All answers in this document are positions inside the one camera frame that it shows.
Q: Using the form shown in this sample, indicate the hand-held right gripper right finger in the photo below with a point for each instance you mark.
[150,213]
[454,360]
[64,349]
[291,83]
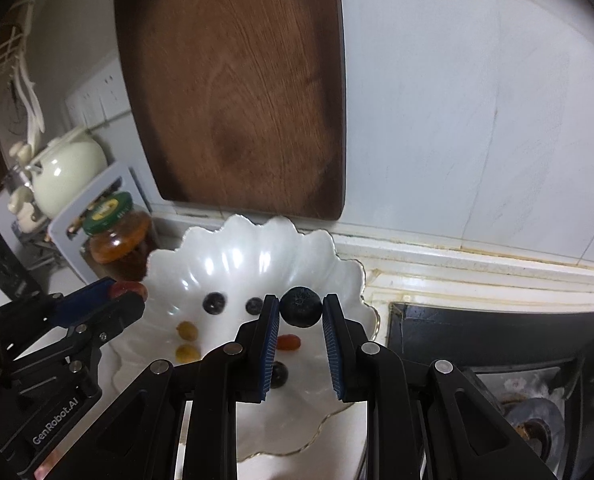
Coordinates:
[334,350]

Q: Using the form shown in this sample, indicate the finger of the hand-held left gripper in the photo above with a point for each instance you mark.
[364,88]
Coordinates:
[122,312]
[84,300]

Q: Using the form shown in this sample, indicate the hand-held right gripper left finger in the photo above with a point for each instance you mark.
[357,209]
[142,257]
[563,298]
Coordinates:
[269,350]

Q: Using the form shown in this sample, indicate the red-brown date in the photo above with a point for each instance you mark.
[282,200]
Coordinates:
[289,342]

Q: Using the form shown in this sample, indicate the red cherry tomato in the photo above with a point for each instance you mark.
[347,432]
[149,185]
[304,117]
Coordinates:
[129,290]

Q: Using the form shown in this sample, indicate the dark blueberry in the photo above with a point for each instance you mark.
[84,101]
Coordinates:
[302,306]
[279,376]

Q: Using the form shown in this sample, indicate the yellow cherry tomato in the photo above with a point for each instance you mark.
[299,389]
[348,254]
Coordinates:
[187,353]
[187,330]

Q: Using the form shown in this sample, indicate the white scalloped ceramic bowl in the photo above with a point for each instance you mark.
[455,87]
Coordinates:
[237,260]

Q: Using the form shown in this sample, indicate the small blueberry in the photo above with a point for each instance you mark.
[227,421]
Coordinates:
[254,306]

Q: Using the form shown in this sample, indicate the glass jar of sauce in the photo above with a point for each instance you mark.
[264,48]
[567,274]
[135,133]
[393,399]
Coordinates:
[117,245]

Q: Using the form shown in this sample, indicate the dark grape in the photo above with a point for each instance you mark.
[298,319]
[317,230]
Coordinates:
[214,303]

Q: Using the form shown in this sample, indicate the cream ceramic lidded pot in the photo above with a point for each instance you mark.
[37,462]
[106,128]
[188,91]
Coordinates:
[67,175]

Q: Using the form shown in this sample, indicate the black gas stove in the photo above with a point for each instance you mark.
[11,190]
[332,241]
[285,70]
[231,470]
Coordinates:
[477,340]

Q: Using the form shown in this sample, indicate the brown wooden cutting board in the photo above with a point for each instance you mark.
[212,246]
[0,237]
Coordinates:
[227,85]

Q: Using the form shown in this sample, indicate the white wall socket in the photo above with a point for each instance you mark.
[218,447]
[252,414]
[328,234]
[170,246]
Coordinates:
[97,100]

